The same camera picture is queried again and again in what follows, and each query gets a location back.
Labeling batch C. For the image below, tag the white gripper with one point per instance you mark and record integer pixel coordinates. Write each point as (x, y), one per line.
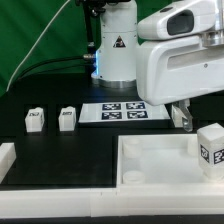
(182, 54)

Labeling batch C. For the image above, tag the white square tabletop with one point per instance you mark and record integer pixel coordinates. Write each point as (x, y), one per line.
(162, 162)

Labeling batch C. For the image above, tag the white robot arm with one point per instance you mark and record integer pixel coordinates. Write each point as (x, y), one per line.
(116, 58)

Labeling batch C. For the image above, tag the green backdrop curtain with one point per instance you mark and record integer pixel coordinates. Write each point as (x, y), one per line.
(32, 31)

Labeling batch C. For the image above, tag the white marker base plate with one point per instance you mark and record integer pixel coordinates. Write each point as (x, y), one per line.
(121, 111)

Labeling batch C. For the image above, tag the white front obstacle wall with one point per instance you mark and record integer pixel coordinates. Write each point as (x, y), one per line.
(124, 201)

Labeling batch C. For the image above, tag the white obstacle wall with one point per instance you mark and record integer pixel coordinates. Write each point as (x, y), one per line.
(7, 158)
(124, 201)

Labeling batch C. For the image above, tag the white left obstacle wall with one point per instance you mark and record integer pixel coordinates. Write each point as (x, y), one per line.
(7, 158)

